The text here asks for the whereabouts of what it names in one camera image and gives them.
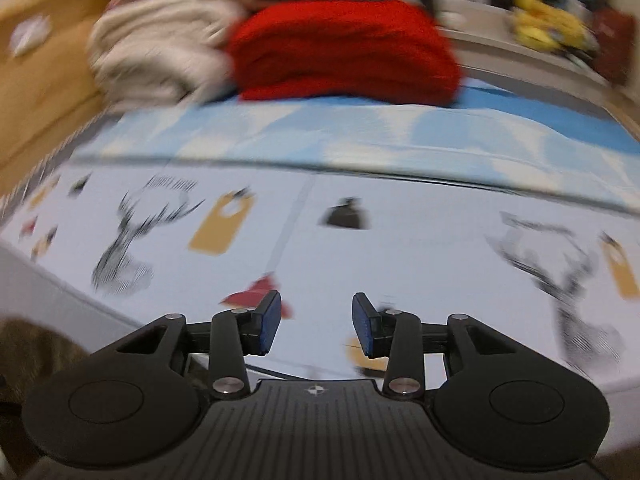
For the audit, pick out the white windowsill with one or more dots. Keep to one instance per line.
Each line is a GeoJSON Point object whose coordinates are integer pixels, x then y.
{"type": "Point", "coordinates": [525, 57]}

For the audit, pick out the white seal plush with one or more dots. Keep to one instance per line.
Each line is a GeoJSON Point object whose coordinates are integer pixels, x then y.
{"type": "Point", "coordinates": [450, 5]}

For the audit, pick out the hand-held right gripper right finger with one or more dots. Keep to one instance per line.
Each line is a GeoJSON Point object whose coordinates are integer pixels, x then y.
{"type": "Point", "coordinates": [361, 325]}

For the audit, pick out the cream fleece folded blanket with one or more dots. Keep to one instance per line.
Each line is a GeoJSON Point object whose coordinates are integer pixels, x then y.
{"type": "Point", "coordinates": [160, 72]}

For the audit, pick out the yellow duck plush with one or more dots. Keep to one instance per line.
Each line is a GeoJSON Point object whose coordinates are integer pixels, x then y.
{"type": "Point", "coordinates": [532, 17]}

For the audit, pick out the printed white bed sheet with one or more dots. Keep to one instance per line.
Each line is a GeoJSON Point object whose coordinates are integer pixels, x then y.
{"type": "Point", "coordinates": [400, 240]}

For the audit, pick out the dark red cushion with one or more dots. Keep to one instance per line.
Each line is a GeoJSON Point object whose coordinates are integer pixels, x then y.
{"type": "Point", "coordinates": [614, 45]}

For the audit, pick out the red folded quilt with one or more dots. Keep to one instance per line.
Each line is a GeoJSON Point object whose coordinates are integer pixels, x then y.
{"type": "Point", "coordinates": [345, 50]}

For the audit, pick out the light blue patterned blanket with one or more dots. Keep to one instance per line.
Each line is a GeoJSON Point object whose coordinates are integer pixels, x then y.
{"type": "Point", "coordinates": [350, 130]}

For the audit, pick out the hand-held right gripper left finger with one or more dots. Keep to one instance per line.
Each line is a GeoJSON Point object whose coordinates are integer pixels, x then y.
{"type": "Point", "coordinates": [270, 320]}

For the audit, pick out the wooden headboard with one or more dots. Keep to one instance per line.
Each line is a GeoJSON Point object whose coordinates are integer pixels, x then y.
{"type": "Point", "coordinates": [50, 95]}

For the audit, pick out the tissue box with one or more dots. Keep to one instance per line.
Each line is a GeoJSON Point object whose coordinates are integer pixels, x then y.
{"type": "Point", "coordinates": [29, 35]}

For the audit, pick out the yellow bear plush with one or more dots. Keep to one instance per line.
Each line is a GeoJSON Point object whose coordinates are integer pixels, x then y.
{"type": "Point", "coordinates": [570, 30]}

